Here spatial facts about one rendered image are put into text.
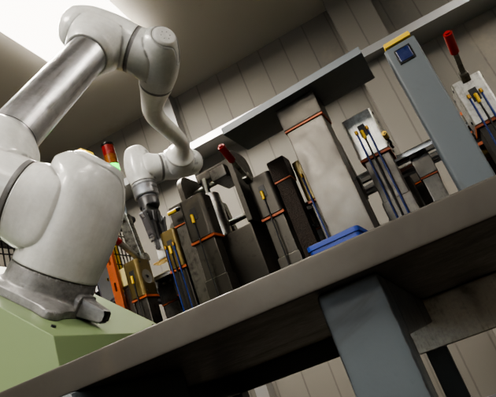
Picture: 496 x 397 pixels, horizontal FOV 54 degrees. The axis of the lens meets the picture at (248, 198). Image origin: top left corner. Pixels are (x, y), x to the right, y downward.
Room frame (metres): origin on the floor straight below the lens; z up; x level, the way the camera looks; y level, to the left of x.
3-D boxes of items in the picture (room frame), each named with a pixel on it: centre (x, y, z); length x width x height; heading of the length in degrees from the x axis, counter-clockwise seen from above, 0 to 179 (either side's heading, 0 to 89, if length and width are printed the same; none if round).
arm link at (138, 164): (1.61, 0.33, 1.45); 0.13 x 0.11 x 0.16; 116
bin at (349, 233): (0.95, -0.14, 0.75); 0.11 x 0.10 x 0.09; 70
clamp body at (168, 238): (1.35, 0.25, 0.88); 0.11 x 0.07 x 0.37; 160
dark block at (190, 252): (1.32, 0.19, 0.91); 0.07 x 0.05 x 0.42; 160
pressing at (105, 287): (1.71, 0.58, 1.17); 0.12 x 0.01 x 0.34; 160
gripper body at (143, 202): (1.60, 0.34, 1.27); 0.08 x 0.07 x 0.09; 160
